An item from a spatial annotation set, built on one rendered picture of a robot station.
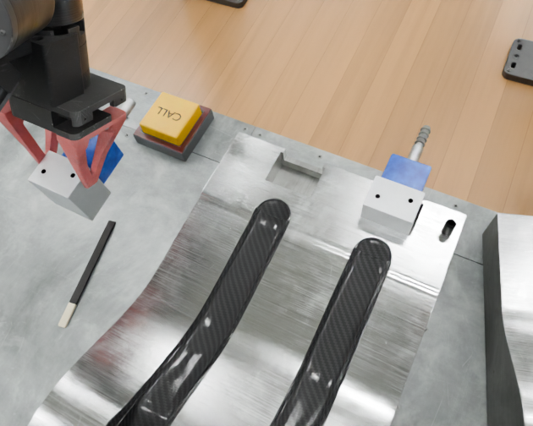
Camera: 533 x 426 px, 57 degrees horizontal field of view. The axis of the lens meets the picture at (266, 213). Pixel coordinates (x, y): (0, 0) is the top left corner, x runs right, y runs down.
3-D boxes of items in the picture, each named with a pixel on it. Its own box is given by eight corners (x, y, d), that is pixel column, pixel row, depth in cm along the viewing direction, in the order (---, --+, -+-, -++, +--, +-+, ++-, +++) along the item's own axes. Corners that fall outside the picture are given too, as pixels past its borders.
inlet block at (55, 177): (122, 108, 56) (102, 77, 51) (158, 122, 54) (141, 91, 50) (55, 204, 52) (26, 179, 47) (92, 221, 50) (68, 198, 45)
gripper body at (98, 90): (77, 134, 39) (66, 43, 35) (-16, 95, 42) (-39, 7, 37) (129, 105, 44) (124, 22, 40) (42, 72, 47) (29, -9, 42)
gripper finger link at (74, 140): (84, 211, 44) (72, 120, 39) (24, 184, 46) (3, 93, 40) (132, 177, 49) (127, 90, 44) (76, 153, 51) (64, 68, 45)
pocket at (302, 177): (285, 165, 57) (282, 147, 54) (326, 180, 56) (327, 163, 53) (267, 196, 56) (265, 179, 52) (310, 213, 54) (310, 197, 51)
